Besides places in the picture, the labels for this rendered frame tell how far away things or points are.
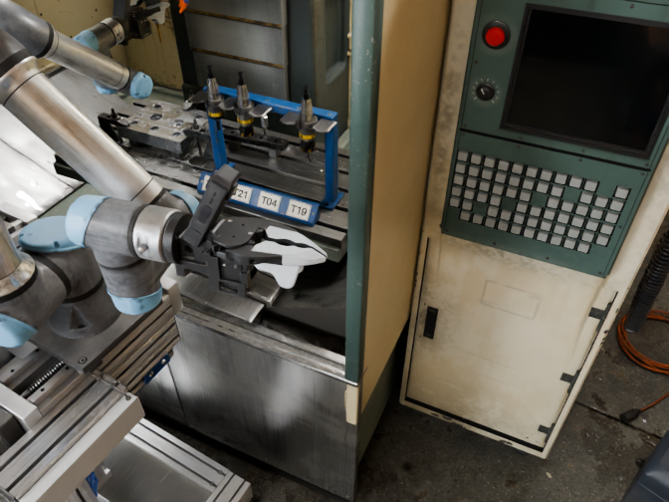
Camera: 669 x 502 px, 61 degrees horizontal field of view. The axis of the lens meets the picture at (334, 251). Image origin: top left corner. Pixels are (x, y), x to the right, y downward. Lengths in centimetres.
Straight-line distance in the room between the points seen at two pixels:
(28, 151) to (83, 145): 190
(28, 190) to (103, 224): 188
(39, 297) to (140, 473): 118
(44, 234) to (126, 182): 27
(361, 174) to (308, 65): 140
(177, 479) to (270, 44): 166
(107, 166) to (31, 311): 30
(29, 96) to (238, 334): 95
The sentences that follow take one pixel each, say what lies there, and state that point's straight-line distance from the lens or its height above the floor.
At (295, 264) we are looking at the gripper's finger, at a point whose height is 158.
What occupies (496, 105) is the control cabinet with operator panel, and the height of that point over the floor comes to 144.
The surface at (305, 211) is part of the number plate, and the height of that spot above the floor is 94.
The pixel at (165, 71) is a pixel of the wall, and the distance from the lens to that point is 343.
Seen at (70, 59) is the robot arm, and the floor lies 145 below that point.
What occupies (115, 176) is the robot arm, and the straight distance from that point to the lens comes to 95.
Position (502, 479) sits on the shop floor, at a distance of 239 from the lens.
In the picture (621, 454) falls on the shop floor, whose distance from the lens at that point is 260.
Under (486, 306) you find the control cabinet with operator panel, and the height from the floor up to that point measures 75.
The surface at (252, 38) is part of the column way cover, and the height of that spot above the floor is 117.
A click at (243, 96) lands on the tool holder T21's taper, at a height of 126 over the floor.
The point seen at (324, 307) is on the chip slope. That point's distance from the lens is 176.
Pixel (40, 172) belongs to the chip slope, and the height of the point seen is 69.
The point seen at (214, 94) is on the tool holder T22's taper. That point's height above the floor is 124.
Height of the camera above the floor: 207
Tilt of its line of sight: 42 degrees down
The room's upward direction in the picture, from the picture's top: straight up
